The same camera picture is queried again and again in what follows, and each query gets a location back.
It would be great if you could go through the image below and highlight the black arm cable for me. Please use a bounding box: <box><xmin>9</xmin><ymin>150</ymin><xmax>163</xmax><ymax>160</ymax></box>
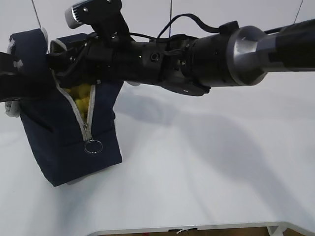
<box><xmin>130</xmin><ymin>13</ymin><xmax>239</xmax><ymax>42</ymax></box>

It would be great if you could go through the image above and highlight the yellow pear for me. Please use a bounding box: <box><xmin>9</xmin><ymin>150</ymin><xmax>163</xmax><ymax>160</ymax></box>
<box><xmin>65</xmin><ymin>83</ymin><xmax>92</xmax><ymax>100</ymax></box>

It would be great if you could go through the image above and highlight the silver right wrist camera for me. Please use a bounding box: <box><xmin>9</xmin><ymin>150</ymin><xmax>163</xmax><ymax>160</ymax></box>
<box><xmin>64</xmin><ymin>0</ymin><xmax>92</xmax><ymax>29</ymax></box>

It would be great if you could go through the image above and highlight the navy blue lunch bag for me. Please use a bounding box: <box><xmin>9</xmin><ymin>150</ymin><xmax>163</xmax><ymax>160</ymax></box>
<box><xmin>3</xmin><ymin>29</ymin><xmax>123</xmax><ymax>186</ymax></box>

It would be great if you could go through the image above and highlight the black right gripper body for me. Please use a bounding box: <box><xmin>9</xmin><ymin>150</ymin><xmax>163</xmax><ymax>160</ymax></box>
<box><xmin>71</xmin><ymin>33</ymin><xmax>172</xmax><ymax>86</ymax></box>

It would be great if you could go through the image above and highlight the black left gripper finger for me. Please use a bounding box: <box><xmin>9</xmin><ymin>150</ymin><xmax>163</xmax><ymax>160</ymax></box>
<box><xmin>0</xmin><ymin>52</ymin><xmax>55</xmax><ymax>102</ymax></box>

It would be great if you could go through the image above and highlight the yellow banana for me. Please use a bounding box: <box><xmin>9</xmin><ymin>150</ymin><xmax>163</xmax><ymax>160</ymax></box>
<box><xmin>75</xmin><ymin>100</ymin><xmax>89</xmax><ymax>123</ymax></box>

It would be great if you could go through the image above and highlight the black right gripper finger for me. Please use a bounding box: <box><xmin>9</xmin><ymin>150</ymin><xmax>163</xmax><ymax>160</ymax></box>
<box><xmin>46</xmin><ymin>48</ymin><xmax>81</xmax><ymax>69</ymax></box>
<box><xmin>55</xmin><ymin>66</ymin><xmax>86</xmax><ymax>88</ymax></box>

